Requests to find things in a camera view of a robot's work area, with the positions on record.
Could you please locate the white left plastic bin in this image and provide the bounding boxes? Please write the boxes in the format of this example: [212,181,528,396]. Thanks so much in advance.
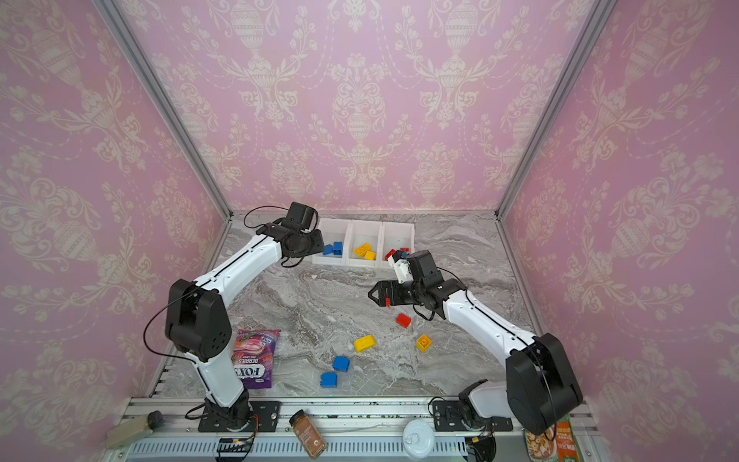
[312,218,351,267]

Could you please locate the white plastic bin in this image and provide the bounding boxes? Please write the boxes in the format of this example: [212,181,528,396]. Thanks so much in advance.
[376,221,416,269]
[312,218,351,267]
[344,219,382,268]

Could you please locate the brown spice jar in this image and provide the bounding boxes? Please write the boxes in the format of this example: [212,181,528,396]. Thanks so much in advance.
[289,409,326,459]

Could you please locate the blue lego brick lowest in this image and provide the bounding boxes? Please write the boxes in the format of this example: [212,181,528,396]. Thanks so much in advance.
[319,373,338,388]

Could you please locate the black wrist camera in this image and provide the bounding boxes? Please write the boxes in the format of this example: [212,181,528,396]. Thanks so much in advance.
[282,201,319,232]
[388,250,444,285]

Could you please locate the aluminium corner post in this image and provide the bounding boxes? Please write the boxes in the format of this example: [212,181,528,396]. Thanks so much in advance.
[497,0,617,221]
[92,0,233,221]

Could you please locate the aluminium left corner post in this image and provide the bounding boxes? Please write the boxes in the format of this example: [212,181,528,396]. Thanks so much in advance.
[92,0,233,221]

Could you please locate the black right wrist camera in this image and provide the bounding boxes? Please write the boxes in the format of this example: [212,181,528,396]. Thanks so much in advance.
[388,250,444,285]

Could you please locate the white round lid can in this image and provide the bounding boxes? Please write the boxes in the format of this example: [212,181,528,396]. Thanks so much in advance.
[402,419,436,460]

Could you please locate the white right plastic bin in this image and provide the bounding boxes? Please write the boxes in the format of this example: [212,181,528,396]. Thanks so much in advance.
[376,221,416,269]

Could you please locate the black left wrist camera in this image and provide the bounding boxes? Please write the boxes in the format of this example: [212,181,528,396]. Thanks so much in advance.
[282,201,319,232]

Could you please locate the white middle plastic bin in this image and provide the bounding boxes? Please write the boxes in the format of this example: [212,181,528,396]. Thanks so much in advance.
[344,219,382,268]

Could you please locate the aluminium right corner post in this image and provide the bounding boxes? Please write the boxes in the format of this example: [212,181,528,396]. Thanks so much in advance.
[497,0,617,221]

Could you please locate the aluminium front rail frame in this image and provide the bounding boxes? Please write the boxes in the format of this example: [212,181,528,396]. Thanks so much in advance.
[100,395,607,462]

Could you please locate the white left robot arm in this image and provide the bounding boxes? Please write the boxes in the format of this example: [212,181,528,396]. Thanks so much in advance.
[142,219,324,431]

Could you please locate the yellow long lego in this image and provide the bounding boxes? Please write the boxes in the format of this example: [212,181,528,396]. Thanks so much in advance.
[353,335,376,353]

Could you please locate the yellow lego with swirl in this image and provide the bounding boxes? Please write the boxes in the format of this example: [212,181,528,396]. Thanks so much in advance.
[416,334,433,352]

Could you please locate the yellow long lego brick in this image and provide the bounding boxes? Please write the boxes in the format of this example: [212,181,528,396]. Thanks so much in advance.
[354,244,371,259]

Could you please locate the purple Fox's candy bag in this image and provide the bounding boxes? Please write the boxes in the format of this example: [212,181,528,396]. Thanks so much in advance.
[232,329,281,390]

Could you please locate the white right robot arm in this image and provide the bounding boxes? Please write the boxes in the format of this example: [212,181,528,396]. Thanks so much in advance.
[368,279,584,435]

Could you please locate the green food packet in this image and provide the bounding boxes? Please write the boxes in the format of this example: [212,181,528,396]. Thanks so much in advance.
[523,416,581,462]

